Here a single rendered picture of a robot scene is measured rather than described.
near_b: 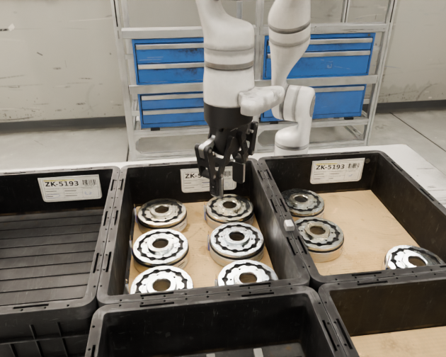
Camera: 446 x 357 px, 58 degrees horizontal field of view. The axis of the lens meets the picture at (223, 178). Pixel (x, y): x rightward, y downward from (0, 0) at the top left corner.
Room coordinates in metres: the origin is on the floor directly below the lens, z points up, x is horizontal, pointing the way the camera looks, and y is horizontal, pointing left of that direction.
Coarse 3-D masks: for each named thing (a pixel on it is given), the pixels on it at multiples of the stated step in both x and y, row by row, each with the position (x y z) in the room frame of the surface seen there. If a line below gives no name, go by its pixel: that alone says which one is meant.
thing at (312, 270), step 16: (272, 160) 0.80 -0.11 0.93; (384, 160) 0.80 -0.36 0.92; (272, 176) 0.72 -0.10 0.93; (272, 192) 0.66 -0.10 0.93; (304, 256) 0.47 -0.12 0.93; (368, 272) 0.44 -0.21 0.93; (384, 272) 0.44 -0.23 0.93; (400, 272) 0.44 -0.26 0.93; (416, 272) 0.44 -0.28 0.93; (432, 272) 0.44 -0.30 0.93
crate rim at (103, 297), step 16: (256, 160) 0.79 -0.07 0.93; (272, 208) 0.60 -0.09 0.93; (112, 224) 0.55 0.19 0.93; (112, 240) 0.51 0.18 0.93; (288, 240) 0.53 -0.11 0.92; (112, 256) 0.47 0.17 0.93; (304, 272) 0.44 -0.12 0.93; (192, 288) 0.41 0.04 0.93; (208, 288) 0.41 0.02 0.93; (224, 288) 0.41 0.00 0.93; (240, 288) 0.41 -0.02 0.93; (256, 288) 0.41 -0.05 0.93; (112, 304) 0.38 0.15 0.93
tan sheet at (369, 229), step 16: (352, 192) 0.82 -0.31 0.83; (368, 192) 0.82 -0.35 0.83; (336, 208) 0.75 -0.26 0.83; (352, 208) 0.75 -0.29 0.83; (368, 208) 0.75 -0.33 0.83; (384, 208) 0.75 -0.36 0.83; (336, 224) 0.69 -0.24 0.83; (352, 224) 0.69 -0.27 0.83; (368, 224) 0.69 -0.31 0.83; (384, 224) 0.69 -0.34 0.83; (352, 240) 0.64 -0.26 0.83; (368, 240) 0.64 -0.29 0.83; (384, 240) 0.64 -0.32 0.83; (400, 240) 0.64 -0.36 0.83; (352, 256) 0.59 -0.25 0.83; (368, 256) 0.59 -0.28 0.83; (320, 272) 0.54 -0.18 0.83; (336, 272) 0.54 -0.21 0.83; (352, 272) 0.54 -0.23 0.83
